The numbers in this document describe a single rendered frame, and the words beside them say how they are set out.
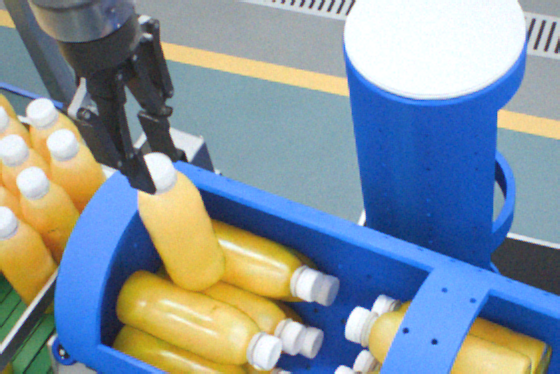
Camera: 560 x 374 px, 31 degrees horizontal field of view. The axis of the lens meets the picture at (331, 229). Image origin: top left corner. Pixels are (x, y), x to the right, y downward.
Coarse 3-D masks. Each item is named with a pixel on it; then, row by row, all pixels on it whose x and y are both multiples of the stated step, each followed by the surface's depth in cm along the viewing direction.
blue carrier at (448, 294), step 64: (128, 192) 119; (256, 192) 122; (64, 256) 118; (128, 256) 130; (320, 256) 134; (384, 256) 127; (64, 320) 119; (320, 320) 136; (448, 320) 105; (512, 320) 124
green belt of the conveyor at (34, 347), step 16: (0, 288) 154; (0, 304) 152; (16, 304) 152; (0, 320) 151; (16, 320) 150; (48, 320) 150; (0, 336) 149; (32, 336) 148; (48, 336) 148; (16, 352) 147; (32, 352) 147; (48, 352) 147; (16, 368) 146; (32, 368) 146; (48, 368) 146
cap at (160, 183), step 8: (152, 160) 108; (160, 160) 108; (168, 160) 108; (152, 168) 108; (160, 168) 107; (168, 168) 107; (152, 176) 107; (160, 176) 107; (168, 176) 107; (160, 184) 107
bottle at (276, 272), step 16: (224, 224) 128; (224, 240) 125; (240, 240) 125; (256, 240) 125; (272, 240) 126; (240, 256) 124; (256, 256) 124; (272, 256) 123; (288, 256) 124; (224, 272) 125; (240, 272) 124; (256, 272) 123; (272, 272) 123; (288, 272) 123; (240, 288) 127; (256, 288) 124; (272, 288) 124; (288, 288) 124
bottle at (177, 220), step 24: (168, 192) 109; (192, 192) 111; (144, 216) 111; (168, 216) 110; (192, 216) 112; (168, 240) 113; (192, 240) 114; (216, 240) 119; (168, 264) 118; (192, 264) 117; (216, 264) 120; (192, 288) 121
